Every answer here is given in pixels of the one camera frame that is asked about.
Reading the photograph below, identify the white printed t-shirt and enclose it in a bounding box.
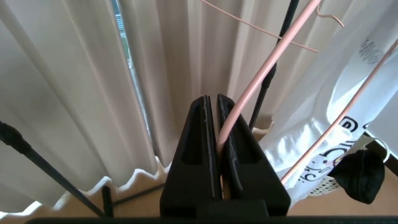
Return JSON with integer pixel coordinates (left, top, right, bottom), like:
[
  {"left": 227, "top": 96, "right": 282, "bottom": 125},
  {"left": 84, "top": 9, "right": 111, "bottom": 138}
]
[{"left": 259, "top": 0, "right": 398, "bottom": 208}]

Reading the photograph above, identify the beige curtain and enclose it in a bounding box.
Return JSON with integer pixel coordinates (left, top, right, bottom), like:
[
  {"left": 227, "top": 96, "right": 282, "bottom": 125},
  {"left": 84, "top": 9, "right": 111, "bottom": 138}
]
[{"left": 0, "top": 0, "right": 358, "bottom": 215}]

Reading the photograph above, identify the black garment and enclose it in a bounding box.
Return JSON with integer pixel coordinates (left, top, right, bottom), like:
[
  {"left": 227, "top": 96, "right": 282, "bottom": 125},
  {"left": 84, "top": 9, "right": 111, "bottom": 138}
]
[{"left": 328, "top": 149, "right": 386, "bottom": 205}]

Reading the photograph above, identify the pink clothes hanger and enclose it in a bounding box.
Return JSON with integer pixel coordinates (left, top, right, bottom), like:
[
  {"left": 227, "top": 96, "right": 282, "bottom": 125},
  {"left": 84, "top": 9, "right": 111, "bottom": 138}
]
[
  {"left": 216, "top": 0, "right": 398, "bottom": 200},
  {"left": 198, "top": 0, "right": 345, "bottom": 54}
]

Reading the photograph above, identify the black clothes rack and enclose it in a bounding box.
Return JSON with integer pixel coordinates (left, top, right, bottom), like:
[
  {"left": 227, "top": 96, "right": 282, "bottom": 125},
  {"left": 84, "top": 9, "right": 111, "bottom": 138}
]
[{"left": 0, "top": 0, "right": 301, "bottom": 218}]

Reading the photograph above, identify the white laundry basket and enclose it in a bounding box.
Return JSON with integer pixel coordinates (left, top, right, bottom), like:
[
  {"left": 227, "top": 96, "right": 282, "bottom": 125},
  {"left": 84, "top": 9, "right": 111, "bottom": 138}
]
[{"left": 307, "top": 136, "right": 391, "bottom": 197}]

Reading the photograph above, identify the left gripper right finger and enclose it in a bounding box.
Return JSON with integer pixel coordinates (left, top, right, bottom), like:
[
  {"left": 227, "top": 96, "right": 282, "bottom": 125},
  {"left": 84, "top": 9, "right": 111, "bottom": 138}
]
[{"left": 216, "top": 93, "right": 292, "bottom": 217}]

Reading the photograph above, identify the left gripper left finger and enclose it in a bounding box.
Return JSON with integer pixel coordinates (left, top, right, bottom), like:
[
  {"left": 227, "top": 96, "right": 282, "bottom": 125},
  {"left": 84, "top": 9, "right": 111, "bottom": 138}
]
[{"left": 160, "top": 95, "right": 223, "bottom": 217}]

